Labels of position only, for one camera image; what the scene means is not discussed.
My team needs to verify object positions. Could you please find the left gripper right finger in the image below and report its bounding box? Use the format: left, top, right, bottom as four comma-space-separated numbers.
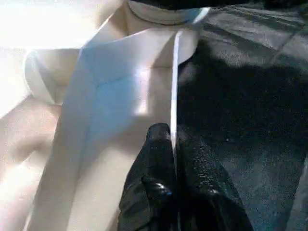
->
177, 131, 254, 231

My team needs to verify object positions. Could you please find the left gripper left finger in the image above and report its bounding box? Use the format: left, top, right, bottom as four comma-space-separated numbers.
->
118, 122, 180, 231

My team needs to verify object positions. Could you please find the white plastic table top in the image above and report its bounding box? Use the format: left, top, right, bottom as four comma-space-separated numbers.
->
0, 0, 211, 231

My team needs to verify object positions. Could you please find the white plastic table leg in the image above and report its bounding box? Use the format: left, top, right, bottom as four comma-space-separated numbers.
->
129, 0, 203, 25

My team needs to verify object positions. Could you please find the black quilted mat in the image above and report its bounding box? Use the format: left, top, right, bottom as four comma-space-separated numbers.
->
177, 0, 308, 231

